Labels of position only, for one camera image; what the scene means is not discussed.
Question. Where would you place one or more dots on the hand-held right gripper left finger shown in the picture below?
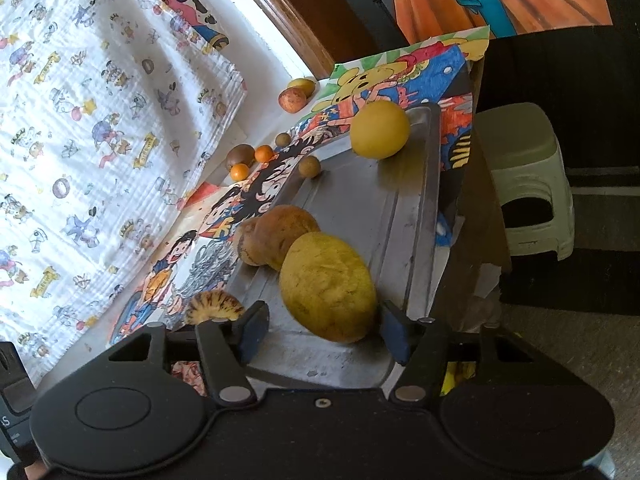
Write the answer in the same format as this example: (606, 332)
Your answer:
(252, 332)

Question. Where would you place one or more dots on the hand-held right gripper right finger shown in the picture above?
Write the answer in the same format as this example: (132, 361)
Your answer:
(397, 332)

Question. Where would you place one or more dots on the boldly striped pepino melon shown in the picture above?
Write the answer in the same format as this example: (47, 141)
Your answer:
(212, 305)

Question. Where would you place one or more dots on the yellow-green mango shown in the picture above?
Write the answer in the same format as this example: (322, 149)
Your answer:
(327, 287)

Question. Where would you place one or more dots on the brown-green mango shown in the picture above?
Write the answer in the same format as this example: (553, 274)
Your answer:
(290, 227)

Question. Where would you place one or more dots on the metal tray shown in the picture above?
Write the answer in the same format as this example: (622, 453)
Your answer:
(360, 210)

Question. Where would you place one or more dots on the small orange kumquat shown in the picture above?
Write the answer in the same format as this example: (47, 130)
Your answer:
(264, 153)
(239, 171)

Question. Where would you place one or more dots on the round tan fruit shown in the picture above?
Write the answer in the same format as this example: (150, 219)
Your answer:
(309, 166)

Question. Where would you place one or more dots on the round yellow citrus fruit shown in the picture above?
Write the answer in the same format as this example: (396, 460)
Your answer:
(380, 129)

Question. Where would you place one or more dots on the pale green plastic stool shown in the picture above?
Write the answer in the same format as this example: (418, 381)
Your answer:
(530, 170)

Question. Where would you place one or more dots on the red apple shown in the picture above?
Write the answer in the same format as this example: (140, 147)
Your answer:
(291, 100)

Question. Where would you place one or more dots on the small yellow fruit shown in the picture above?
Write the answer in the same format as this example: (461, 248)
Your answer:
(302, 84)

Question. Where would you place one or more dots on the white cartoon printed blanket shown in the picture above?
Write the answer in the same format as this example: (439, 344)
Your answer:
(90, 135)

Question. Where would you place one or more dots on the brown wooden door frame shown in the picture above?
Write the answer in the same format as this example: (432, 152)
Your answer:
(295, 15)

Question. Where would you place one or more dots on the wall poster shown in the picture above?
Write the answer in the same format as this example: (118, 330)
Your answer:
(500, 0)

